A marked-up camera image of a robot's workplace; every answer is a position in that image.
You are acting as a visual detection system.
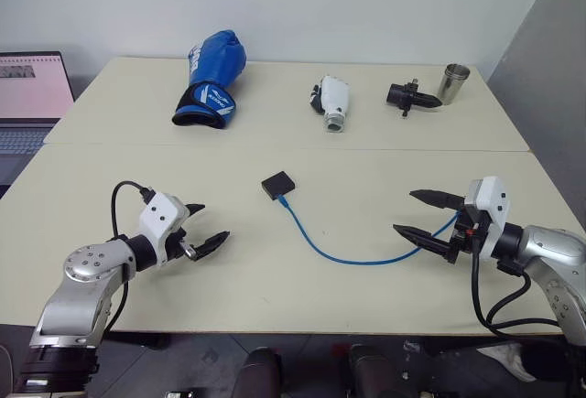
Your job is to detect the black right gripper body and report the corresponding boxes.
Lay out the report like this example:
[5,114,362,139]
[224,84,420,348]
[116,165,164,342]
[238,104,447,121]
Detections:
[445,207,487,266]

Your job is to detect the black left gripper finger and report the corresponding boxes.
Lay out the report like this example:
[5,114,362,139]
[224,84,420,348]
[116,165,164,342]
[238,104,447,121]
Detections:
[183,203,207,225]
[191,231,231,263]

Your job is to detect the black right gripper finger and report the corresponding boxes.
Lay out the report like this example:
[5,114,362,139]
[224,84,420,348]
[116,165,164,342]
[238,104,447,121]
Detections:
[407,188,467,210]
[392,224,455,258]

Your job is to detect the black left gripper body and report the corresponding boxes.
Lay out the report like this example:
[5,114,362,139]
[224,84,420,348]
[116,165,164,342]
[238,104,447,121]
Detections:
[160,227,199,264]

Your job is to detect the small black box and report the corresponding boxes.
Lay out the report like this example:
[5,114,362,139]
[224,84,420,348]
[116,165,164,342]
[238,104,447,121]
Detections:
[261,169,298,201]

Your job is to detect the black spare two-finger gripper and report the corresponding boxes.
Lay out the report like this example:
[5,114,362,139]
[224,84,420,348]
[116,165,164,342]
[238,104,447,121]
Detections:
[386,78,444,120]

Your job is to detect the stainless steel cup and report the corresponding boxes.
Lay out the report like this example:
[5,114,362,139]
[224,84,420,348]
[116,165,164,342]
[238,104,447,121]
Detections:
[437,63,472,105]

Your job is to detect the white crumpled object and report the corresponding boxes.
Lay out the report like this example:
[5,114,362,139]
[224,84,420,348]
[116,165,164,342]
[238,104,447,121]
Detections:
[475,341,537,383]

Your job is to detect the dark rounded shape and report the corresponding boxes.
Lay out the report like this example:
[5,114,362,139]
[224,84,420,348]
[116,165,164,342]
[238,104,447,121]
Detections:
[232,347,283,398]
[346,345,396,398]

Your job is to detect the blue boxing glove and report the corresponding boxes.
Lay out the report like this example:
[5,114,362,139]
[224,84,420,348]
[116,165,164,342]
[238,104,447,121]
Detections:
[171,29,248,130]

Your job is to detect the white robotic hand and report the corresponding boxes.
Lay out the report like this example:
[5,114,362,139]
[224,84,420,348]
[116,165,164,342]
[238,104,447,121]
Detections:
[306,74,353,134]

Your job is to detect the open laptop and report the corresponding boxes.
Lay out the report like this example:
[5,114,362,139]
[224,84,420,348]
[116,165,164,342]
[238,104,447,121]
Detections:
[0,51,77,199]

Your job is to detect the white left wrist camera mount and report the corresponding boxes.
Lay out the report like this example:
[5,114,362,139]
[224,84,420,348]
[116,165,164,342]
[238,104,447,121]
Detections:
[138,191,190,265]

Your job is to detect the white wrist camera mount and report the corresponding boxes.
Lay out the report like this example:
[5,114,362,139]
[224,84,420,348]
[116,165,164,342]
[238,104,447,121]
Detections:
[463,176,511,260]
[138,191,190,265]

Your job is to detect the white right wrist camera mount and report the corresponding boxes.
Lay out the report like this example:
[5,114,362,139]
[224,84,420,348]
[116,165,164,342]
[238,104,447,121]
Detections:
[463,176,511,260]

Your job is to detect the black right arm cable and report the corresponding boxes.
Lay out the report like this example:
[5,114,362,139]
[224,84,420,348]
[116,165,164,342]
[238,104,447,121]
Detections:
[470,228,567,339]

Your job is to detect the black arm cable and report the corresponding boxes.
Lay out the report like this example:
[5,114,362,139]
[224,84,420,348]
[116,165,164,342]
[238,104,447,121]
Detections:
[470,228,567,339]
[106,180,155,333]

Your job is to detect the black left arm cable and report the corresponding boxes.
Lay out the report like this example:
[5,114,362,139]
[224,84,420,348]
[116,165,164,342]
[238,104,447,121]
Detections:
[106,180,155,333]

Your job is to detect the blue cable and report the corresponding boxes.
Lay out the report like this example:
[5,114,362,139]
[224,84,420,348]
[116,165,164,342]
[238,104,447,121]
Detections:
[276,193,461,264]

